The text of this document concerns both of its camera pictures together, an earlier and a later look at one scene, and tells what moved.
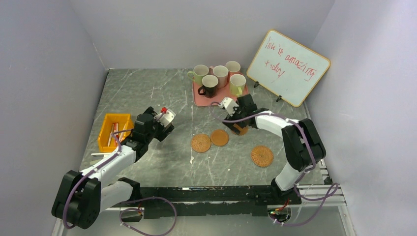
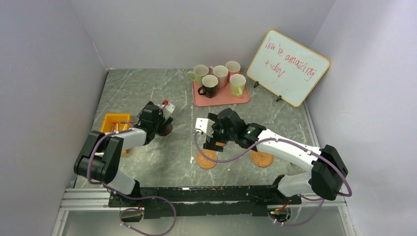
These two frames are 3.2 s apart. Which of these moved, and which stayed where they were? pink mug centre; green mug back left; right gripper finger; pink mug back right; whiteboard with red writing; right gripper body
Moved: right gripper body; right gripper finger
Stayed: whiteboard with red writing; green mug back left; pink mug centre; pink mug back right
